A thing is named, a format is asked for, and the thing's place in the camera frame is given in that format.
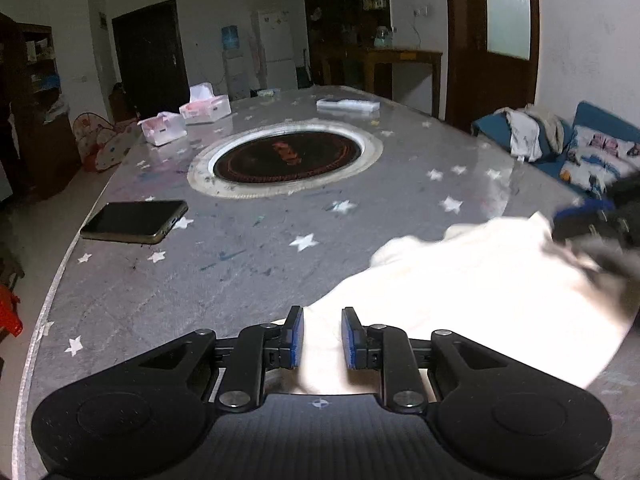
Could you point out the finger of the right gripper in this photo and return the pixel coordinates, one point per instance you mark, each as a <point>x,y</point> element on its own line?
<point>587,219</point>

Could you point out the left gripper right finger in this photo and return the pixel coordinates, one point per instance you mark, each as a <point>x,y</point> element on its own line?
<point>386,350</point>

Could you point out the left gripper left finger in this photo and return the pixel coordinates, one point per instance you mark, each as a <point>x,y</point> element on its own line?
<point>247,358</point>

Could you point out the cream white sweater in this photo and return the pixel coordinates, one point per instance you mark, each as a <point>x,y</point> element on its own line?
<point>504,283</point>

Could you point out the grey white clothes pile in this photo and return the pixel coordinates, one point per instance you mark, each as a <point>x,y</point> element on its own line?
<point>535,133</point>

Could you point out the butterfly pattern pillow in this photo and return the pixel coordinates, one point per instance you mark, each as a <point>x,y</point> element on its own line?
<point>594,160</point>

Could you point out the blue sofa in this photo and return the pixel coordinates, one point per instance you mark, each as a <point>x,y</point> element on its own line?
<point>496,128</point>

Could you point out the black smartphone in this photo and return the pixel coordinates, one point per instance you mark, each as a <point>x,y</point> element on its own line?
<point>145,223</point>

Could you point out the round black induction cooktop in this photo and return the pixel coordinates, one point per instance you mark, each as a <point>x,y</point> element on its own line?
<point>283,159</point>

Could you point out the dark wooden door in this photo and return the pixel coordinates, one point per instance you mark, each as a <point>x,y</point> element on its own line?
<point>493,55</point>

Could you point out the small pink tissue pack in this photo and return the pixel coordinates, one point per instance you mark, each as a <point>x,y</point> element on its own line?
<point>163,128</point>

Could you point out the white remote control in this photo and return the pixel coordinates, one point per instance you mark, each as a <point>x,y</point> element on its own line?
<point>348,105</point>

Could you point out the pink white tissue box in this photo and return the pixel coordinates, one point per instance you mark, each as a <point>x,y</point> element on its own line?
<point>204,107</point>

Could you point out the red plastic stool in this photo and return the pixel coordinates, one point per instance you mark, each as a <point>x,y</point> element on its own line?
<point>9,319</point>

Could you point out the small blue white packet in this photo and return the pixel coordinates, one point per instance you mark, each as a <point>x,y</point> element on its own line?
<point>268,93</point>

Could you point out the patterned play tent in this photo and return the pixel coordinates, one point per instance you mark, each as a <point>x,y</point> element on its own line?
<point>101,144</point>

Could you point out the water dispenser with blue bottle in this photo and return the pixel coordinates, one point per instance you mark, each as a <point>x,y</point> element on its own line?
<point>234,67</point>

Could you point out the dark wooden side table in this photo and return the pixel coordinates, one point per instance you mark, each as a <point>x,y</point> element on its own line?
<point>370,58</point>

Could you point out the glass kettle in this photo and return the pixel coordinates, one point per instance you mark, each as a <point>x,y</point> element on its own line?
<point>383,38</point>

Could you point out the dark display cabinet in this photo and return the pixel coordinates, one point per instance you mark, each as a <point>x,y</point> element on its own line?
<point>342,23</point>

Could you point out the white refrigerator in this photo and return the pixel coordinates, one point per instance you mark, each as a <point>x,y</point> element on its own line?
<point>277,69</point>

